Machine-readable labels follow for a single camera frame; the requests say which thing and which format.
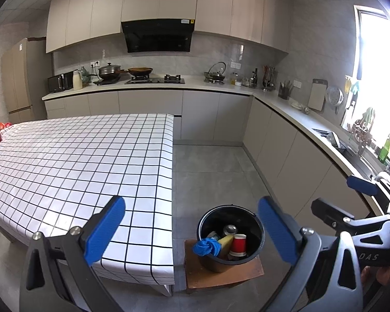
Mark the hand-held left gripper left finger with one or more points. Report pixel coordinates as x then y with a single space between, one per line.
104 234

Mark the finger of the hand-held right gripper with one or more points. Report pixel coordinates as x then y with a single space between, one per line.
362 185
325 209

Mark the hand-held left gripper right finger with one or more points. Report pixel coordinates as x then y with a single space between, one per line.
279 230

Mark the red paper cup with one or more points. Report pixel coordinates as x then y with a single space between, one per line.
238 245

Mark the blue soda can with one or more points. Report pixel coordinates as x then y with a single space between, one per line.
230 229

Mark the yellow sponge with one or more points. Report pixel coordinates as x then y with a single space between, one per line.
226 245

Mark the black bucket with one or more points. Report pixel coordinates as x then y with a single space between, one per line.
214 263

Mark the blue cloth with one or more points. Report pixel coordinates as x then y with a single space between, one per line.
206 248

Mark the person's right hand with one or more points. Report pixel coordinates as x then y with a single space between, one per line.
382 274

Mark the green bottle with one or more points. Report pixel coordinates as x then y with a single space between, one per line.
384 152

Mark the table with checked tablecloth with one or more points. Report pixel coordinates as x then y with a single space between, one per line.
84 169

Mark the wooden stool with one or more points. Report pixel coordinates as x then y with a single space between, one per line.
221 281

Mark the round metal colander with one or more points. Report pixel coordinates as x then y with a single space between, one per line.
333 97

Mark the white cutting board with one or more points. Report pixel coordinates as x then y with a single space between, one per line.
317 96

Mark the black utensil holder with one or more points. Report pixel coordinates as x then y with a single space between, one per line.
284 92

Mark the kitchen counter with cabinets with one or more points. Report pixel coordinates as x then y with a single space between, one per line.
214 113

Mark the metal utensil rack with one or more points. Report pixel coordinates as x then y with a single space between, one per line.
269 79

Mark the dark glass bottle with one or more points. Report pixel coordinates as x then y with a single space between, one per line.
255 79

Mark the red bag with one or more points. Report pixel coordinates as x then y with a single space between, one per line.
1 124

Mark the black induction cooker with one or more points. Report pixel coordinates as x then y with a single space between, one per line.
105 82

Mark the white jug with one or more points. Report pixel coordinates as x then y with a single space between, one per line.
77 83

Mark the black microwave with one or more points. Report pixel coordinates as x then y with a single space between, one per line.
58 83

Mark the yellow oil jar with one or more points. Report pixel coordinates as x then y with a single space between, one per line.
234 78

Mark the glass kettle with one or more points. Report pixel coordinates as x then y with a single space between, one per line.
84 74

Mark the black gas stove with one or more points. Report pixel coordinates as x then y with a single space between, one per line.
156 80

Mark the steel pot with lid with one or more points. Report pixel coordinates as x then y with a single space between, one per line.
109 71

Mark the dark wok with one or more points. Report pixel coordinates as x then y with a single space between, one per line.
139 71

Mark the beige refrigerator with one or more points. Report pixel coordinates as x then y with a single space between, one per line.
22 81

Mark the black range hood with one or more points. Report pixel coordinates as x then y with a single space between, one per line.
156 37

